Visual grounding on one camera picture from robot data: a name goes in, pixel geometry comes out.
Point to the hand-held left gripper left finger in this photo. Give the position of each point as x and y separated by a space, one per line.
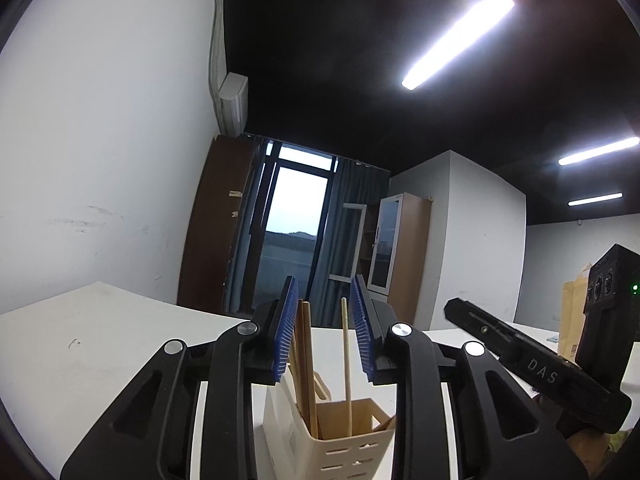
285 332

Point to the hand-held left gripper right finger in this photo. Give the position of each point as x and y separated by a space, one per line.
362 332

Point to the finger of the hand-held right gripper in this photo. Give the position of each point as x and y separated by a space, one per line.
475 322

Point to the brown wooden chopstick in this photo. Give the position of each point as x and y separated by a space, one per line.
307 360
298 355

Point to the light bamboo chopstick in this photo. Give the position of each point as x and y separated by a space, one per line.
321 386
346 360

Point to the cream slotted utensil holder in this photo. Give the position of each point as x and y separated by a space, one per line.
345 460

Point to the person's right hand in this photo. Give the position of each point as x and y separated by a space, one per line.
585 450

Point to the brown paper bag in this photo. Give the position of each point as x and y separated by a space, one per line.
572 315

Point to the white framed glass pane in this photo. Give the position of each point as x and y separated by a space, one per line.
350 245

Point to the wooden glass door cabinet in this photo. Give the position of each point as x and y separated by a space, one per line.
400 245

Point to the person's yellow-green clothing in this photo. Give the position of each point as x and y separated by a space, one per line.
619 444

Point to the dark framed window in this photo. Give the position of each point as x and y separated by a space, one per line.
295 220

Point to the brown wooden door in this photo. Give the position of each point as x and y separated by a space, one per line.
215 225

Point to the long ceiling light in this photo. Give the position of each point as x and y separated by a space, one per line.
595 199
457 40
597 152

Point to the grey curtain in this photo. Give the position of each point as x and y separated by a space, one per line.
347 185

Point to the white wall air conditioner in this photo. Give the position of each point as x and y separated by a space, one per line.
232 102

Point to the white wall conduit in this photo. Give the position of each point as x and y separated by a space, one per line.
217 25

